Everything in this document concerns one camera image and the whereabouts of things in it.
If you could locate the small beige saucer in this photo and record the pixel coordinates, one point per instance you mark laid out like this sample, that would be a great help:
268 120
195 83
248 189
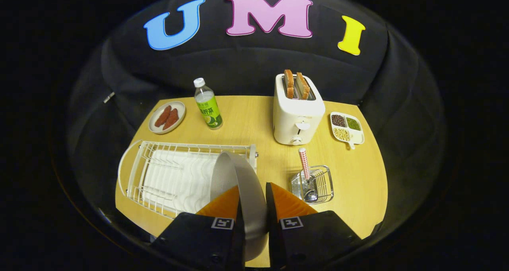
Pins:
179 109

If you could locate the white toaster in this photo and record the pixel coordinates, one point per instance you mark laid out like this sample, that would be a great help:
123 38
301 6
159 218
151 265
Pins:
294 120

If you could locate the red sausage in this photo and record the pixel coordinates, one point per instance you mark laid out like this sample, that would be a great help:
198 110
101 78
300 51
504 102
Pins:
171 119
163 116

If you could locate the pile of soybeans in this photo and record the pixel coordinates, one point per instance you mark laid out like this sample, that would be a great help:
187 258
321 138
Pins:
342 134

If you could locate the pile of green beans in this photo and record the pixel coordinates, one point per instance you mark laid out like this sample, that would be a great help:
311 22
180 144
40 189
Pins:
353 123

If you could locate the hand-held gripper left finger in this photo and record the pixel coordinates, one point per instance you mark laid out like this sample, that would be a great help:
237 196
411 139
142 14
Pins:
191 235

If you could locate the white divided dish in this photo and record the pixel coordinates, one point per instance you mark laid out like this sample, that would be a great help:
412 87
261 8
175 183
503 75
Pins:
357 136

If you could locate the pile of red beans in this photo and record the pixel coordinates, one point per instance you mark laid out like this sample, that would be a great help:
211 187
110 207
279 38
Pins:
338 120

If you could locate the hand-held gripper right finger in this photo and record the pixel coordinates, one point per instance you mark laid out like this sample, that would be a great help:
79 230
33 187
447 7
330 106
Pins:
272 239

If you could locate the green label drink bottle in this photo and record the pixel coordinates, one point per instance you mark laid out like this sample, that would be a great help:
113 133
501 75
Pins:
208 108

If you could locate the black backdrop cloth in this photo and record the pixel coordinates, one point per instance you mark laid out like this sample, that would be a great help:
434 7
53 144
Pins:
238 64

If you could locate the grey plate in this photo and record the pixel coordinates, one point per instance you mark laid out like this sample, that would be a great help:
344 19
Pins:
246 191

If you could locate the small white clip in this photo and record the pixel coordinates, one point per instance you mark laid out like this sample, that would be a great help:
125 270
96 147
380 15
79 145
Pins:
109 97

